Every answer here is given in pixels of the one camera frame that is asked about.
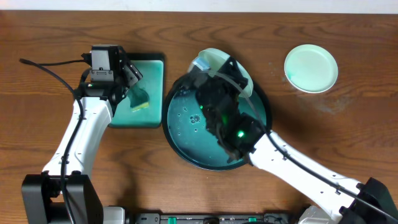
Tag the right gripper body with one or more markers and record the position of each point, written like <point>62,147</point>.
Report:
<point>230,89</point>

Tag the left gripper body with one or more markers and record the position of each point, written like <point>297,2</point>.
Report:
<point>128,76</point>

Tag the green scrub sponge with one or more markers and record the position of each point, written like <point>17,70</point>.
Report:
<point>139,98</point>

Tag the mint plate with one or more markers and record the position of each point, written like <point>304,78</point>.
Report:
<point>213,59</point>
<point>311,68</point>

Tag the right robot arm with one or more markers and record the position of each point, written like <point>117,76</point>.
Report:
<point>344,200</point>

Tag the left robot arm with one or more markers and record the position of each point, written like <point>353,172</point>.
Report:
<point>63,192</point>

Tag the rectangular green tray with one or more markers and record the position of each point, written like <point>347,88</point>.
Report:
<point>152,66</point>

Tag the round dark teal tray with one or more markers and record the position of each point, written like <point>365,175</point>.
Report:
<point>185,128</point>

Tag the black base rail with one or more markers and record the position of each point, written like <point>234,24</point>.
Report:
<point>254,218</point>

